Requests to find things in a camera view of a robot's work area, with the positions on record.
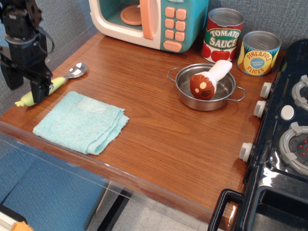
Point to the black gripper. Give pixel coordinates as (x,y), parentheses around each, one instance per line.
(25,57)

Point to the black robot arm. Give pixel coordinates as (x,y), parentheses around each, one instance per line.
(21,18)

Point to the silver metal pot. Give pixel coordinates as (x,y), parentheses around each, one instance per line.
(225,88)

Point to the light blue folded cloth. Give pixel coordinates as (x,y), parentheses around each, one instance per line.
(82,124)

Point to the orange microwave turntable plate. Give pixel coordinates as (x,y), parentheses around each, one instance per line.
(131,15)

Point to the orange fuzzy object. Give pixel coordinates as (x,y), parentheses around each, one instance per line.
(21,226)

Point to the teal toy microwave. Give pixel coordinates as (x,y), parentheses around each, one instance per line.
(167,25)

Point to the plush brown mushroom toy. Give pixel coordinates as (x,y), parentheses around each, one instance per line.
(203,85)

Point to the tomato sauce can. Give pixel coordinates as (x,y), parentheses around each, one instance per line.
(222,32)

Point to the pineapple slices can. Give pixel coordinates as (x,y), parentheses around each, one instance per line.
(258,53)

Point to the black toy stove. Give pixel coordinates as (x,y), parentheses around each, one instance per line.
(275,194)

